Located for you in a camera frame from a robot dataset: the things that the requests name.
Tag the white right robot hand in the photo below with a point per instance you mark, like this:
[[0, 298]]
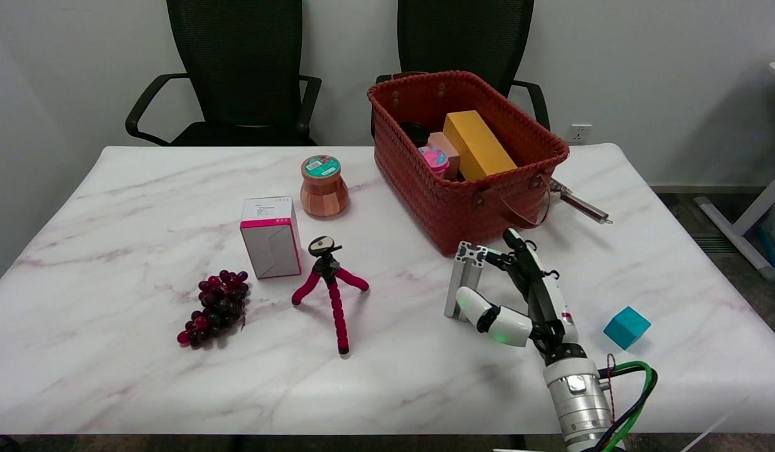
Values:
[[547, 301]]

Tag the silver aluminium extrusion block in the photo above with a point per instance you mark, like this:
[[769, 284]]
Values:
[[464, 270]]

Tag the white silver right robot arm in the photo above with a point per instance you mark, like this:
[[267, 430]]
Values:
[[578, 402]]

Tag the yellow rectangular box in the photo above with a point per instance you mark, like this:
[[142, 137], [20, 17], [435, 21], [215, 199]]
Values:
[[478, 144]]

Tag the teal cube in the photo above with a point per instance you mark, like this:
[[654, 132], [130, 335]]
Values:
[[624, 326]]

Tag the red woven basket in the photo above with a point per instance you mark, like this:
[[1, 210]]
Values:
[[453, 207]]

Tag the pink round container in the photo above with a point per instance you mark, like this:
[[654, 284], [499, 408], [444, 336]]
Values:
[[434, 158]]

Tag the tan pink small box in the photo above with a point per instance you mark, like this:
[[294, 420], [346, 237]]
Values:
[[447, 145]]

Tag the pink flexible mini tripod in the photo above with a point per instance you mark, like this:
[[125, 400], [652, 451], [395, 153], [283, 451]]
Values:
[[334, 295]]

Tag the black round container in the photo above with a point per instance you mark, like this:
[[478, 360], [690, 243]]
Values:
[[415, 132]]

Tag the white side desk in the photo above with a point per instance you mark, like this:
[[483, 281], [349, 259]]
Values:
[[760, 204]]

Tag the copper jar with teal lid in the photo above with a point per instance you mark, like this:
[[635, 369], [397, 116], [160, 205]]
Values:
[[324, 191]]

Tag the black mesh office chair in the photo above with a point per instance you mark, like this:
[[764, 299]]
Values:
[[465, 37], [236, 69]]

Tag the white box with pink band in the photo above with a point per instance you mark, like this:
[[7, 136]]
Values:
[[271, 242]]

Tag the dark red grape bunch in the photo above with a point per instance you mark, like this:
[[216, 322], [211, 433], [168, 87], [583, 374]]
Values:
[[216, 307]]

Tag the white wall socket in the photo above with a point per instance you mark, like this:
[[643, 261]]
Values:
[[579, 134]]

